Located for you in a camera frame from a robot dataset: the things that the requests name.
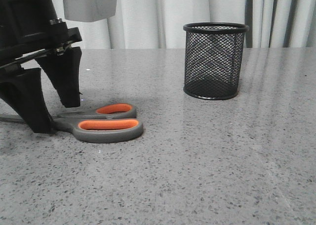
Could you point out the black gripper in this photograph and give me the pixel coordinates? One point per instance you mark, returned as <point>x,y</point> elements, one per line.
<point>30,29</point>

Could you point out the grey orange handled scissors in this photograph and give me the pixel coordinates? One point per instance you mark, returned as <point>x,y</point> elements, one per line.
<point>107,124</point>

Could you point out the black mesh pen bucket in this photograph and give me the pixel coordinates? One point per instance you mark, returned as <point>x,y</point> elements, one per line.
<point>213,58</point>

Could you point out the white pleated curtain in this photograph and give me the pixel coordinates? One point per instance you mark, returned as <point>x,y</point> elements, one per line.
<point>159,23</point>

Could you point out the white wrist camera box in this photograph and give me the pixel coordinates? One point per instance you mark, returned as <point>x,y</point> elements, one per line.
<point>89,10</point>

